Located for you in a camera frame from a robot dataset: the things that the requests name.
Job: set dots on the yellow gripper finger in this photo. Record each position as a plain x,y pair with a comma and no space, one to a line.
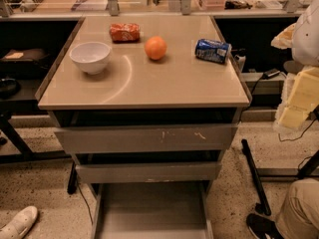
299,98

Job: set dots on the orange fruit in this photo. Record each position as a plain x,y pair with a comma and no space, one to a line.
155,47

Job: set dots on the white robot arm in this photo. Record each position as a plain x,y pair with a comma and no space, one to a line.
302,38

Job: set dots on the top grey drawer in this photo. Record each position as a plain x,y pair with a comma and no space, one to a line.
146,138

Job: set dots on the grey drawer cabinet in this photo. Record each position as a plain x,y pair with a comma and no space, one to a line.
134,90

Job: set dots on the open bottom grey drawer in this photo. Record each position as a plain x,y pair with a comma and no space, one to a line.
163,210

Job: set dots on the middle grey drawer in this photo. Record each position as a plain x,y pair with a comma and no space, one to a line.
148,172

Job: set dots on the black power adapter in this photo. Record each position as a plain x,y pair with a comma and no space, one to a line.
270,74

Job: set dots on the crushed blue soda can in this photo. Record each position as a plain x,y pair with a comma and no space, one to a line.
212,50

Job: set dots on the black floor stand leg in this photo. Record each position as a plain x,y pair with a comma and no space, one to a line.
263,206

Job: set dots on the beige trouser leg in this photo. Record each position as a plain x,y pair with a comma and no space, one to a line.
299,215

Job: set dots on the black shoe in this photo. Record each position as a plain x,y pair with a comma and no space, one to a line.
262,228

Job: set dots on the crushed orange soda can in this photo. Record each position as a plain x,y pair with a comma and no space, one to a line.
124,32

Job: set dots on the white ceramic bowl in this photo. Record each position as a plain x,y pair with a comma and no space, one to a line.
91,57

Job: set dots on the white shoe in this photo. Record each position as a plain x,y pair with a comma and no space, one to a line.
20,225

